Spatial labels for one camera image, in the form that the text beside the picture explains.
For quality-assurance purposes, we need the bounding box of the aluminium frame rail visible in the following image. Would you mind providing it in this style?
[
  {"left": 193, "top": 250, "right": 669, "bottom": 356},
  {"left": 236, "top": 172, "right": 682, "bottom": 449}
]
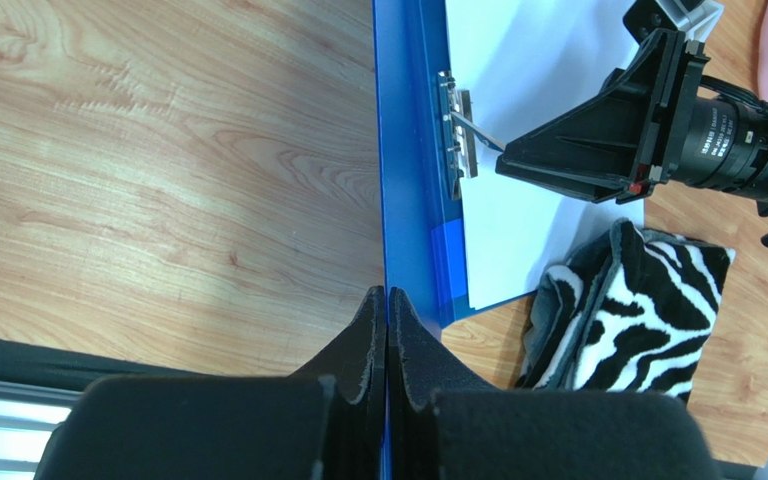
[{"left": 0, "top": 381, "right": 81, "bottom": 479}]

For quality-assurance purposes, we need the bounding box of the zebra print cushion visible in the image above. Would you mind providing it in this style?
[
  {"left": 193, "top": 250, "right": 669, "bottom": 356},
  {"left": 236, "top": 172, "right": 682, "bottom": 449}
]
[{"left": 515, "top": 220, "right": 736, "bottom": 403}]

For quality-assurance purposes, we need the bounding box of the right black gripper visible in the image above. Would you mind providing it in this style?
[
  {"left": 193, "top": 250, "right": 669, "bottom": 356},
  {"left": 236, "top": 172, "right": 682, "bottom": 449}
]
[{"left": 495, "top": 1, "right": 768, "bottom": 247}]

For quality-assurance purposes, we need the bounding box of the metal folder clip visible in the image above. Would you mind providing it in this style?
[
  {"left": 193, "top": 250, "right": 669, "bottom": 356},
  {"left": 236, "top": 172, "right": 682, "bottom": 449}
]
[{"left": 436, "top": 70, "right": 506, "bottom": 200}]

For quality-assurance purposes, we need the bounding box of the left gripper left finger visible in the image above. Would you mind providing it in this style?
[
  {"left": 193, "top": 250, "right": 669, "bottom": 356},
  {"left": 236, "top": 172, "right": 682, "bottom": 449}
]
[{"left": 36, "top": 287, "right": 386, "bottom": 479}]

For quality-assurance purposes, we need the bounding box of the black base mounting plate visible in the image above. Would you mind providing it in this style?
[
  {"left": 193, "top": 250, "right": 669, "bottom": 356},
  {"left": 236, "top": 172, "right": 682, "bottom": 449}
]
[{"left": 0, "top": 332, "right": 206, "bottom": 394}]

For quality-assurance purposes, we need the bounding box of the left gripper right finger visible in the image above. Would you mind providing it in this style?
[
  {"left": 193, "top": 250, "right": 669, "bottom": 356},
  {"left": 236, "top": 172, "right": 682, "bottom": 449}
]
[{"left": 387, "top": 288, "right": 720, "bottom": 479}]

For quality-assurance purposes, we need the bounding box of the blue file folder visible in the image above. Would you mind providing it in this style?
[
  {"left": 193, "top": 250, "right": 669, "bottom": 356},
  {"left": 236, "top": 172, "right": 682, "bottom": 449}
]
[{"left": 371, "top": 0, "right": 538, "bottom": 341}]

